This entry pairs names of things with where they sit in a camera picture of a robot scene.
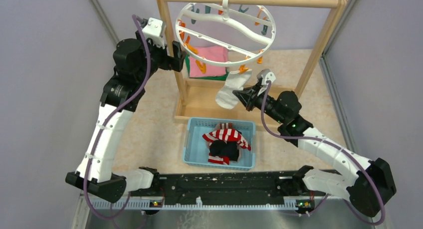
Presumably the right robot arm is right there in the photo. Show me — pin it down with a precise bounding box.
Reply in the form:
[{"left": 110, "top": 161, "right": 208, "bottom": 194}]
[{"left": 233, "top": 87, "right": 397, "bottom": 220}]

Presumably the black sock back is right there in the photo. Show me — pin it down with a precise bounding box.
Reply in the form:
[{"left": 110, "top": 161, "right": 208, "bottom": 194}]
[{"left": 209, "top": 140, "right": 240, "bottom": 161}]

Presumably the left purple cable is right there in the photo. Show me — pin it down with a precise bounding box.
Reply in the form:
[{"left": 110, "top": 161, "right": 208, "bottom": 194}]
[{"left": 82, "top": 14, "right": 153, "bottom": 229}]

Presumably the grey striped cuff sock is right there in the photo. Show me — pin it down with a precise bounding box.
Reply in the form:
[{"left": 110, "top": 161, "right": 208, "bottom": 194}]
[{"left": 214, "top": 122, "right": 233, "bottom": 130}]

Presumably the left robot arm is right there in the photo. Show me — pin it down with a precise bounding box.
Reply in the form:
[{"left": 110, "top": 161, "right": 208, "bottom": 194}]
[{"left": 65, "top": 38, "right": 186, "bottom": 203}]

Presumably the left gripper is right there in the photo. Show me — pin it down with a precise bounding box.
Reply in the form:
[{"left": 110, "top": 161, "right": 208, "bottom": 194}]
[{"left": 136, "top": 29, "right": 186, "bottom": 84}]

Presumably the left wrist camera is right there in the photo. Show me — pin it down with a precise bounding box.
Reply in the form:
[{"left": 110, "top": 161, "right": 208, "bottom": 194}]
[{"left": 142, "top": 17, "right": 166, "bottom": 47}]

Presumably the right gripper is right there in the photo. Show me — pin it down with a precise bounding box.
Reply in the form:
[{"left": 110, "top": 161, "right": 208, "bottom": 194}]
[{"left": 233, "top": 81, "right": 285, "bottom": 124}]

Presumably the white round clip hanger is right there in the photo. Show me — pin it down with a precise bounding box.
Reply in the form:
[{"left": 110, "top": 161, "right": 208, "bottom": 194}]
[{"left": 175, "top": 0, "right": 276, "bottom": 69}]

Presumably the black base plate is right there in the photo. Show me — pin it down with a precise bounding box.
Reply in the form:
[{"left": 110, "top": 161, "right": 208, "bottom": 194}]
[{"left": 130, "top": 171, "right": 324, "bottom": 206}]

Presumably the aluminium rail frame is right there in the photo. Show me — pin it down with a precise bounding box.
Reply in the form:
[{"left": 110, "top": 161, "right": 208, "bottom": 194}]
[{"left": 71, "top": 176, "right": 392, "bottom": 229}]

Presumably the wooden hanger rack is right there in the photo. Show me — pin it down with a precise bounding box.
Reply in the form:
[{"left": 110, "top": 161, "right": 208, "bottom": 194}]
[{"left": 156, "top": 0, "right": 348, "bottom": 123}]

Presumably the pink folded cloth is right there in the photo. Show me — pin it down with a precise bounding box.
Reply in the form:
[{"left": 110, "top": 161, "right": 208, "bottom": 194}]
[{"left": 189, "top": 45, "right": 229, "bottom": 78}]

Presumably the teal clothespin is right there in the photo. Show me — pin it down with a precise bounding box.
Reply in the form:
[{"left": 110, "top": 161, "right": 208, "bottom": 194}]
[{"left": 261, "top": 24, "right": 268, "bottom": 36}]

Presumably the orange clothespin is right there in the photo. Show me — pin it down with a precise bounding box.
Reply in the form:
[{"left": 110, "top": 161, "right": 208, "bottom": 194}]
[
  {"left": 238, "top": 64, "right": 249, "bottom": 74},
  {"left": 195, "top": 60, "right": 207, "bottom": 74}
]

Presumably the red white striped sock back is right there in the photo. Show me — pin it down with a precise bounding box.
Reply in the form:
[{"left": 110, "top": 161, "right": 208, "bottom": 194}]
[{"left": 202, "top": 128, "right": 251, "bottom": 151}]

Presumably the red white striped sock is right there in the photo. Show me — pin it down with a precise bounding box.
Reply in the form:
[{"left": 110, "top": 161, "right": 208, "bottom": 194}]
[
  {"left": 202, "top": 128, "right": 251, "bottom": 151},
  {"left": 208, "top": 155, "right": 230, "bottom": 165}
]

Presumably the light blue plastic basket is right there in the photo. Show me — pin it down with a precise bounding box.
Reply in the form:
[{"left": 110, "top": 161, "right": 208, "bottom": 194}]
[{"left": 182, "top": 117, "right": 256, "bottom": 171}]

